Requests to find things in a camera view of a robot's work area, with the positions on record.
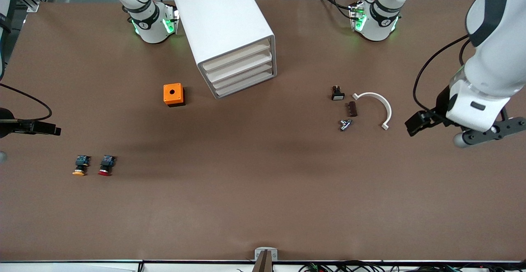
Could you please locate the orange cap push button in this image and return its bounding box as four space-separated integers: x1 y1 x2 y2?
72 155 92 177

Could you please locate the orange box with hole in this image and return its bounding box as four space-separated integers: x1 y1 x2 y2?
163 83 186 107

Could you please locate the brown table mat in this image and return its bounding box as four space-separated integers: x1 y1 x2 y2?
0 0 526 262

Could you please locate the white curved bracket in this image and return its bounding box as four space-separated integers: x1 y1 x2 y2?
352 92 392 131

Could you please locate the black arm base cable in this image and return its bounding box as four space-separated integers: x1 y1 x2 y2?
316 0 355 19

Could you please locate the black cable bundle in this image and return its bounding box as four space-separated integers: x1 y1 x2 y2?
298 261 526 272

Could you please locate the grey metal bracket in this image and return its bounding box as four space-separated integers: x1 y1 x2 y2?
254 247 278 261

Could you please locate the brown tapered post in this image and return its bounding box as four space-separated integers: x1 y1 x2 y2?
251 251 273 272

